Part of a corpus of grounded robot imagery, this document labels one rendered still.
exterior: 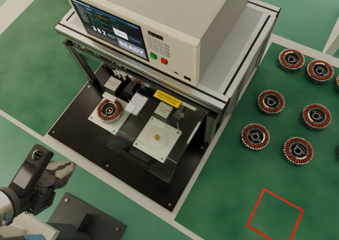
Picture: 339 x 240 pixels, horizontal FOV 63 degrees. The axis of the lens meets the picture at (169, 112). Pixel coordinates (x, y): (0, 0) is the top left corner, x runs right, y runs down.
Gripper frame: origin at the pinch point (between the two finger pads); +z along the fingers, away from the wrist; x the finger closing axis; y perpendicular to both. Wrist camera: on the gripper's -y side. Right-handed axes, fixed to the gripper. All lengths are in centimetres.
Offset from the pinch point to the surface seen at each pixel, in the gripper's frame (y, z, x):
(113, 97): -6.2, 39.2, -16.2
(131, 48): -31.2, 22.6, -6.0
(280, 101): -29, 69, 43
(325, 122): -28, 69, 62
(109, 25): -35.7, 17.0, -12.2
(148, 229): 81, 82, 12
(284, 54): -47, 84, 36
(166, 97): -20.6, 27.0, 9.3
